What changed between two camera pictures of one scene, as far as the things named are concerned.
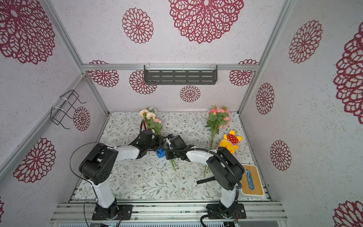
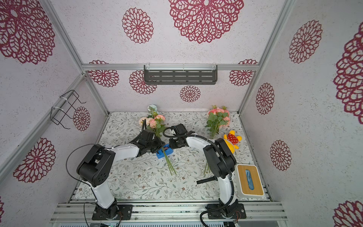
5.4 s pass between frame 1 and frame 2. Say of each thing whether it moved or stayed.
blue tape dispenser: stayed
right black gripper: moved
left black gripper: stayed
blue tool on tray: stayed
